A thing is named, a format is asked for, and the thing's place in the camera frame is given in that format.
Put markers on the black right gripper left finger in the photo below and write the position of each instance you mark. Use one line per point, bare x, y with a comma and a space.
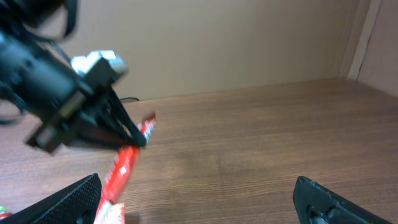
76, 203

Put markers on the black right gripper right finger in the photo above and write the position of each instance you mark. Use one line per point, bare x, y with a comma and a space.
316, 204

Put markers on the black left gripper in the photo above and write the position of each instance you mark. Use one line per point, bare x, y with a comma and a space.
91, 115

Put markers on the red white snack packet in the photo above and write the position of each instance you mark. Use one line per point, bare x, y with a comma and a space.
110, 209

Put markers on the Haribo gummy candy bag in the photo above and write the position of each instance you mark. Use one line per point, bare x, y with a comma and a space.
3, 213

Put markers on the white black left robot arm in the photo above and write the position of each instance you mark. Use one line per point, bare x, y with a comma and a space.
34, 69

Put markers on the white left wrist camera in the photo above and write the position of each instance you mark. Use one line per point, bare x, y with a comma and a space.
83, 64

